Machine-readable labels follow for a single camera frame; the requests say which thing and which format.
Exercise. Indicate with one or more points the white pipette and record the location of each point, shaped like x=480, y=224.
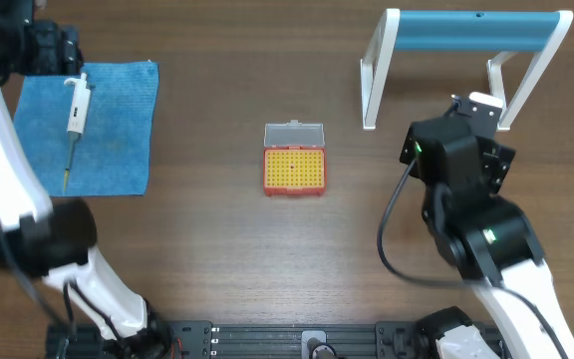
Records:
x=79, y=107

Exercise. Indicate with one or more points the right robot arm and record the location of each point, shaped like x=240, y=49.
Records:
x=466, y=164

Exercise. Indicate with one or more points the red and yellow tip box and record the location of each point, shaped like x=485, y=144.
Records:
x=294, y=169

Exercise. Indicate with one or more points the blue cloth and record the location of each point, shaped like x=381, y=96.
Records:
x=117, y=139

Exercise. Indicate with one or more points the white and blue stand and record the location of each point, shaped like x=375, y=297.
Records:
x=471, y=31

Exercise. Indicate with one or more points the mounting rail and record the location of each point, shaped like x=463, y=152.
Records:
x=257, y=341

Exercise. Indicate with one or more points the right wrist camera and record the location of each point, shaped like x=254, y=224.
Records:
x=486, y=101

